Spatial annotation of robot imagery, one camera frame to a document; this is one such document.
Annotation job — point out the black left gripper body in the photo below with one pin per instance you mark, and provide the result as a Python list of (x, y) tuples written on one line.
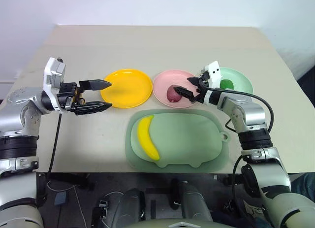
[(68, 96)]

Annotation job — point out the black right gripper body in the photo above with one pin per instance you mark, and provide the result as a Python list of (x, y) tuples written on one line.
[(203, 90)]

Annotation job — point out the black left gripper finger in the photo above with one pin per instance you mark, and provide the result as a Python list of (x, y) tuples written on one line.
[(96, 84), (92, 107)]

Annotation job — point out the dark red round item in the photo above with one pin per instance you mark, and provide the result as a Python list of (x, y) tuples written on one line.
[(173, 95)]

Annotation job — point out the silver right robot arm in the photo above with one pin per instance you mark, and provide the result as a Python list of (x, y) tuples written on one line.
[(256, 129)]

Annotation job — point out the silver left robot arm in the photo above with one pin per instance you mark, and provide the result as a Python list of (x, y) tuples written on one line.
[(17, 119)]

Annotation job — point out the pink plate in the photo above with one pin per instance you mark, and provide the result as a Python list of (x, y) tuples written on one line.
[(163, 86)]

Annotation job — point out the green round item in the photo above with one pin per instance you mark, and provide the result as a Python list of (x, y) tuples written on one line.
[(226, 84)]

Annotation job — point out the yellow plate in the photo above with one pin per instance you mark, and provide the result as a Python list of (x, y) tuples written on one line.
[(126, 88)]

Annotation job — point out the light green plate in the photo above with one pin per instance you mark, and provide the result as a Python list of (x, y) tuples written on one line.
[(240, 81)]

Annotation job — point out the green animal-shaped tray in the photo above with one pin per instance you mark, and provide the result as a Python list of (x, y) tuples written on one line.
[(187, 139)]

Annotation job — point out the yellow toy banana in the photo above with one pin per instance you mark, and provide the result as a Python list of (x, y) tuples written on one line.
[(145, 137)]

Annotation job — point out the small blue-grey floor box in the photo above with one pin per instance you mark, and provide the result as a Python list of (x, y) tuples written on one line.
[(60, 199)]

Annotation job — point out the grey left robot leg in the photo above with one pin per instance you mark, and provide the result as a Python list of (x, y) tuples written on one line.
[(129, 208)]

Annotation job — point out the grey robot leg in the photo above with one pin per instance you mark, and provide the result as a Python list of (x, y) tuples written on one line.
[(129, 208), (194, 203)]

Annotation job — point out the grey right robot leg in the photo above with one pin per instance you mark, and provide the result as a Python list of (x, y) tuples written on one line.
[(194, 203)]

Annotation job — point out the grey robot torso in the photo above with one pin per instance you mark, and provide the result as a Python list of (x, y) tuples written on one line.
[(177, 222)]

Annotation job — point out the person's blue jeans leg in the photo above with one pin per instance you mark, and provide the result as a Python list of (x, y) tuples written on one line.
[(304, 185)]

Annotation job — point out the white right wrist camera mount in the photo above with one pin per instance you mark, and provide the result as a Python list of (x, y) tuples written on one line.
[(214, 74)]

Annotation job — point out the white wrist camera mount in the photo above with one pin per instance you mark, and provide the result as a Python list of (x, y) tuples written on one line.
[(52, 75), (214, 74)]

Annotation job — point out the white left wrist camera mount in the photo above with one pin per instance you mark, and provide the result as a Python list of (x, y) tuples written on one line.
[(52, 75)]

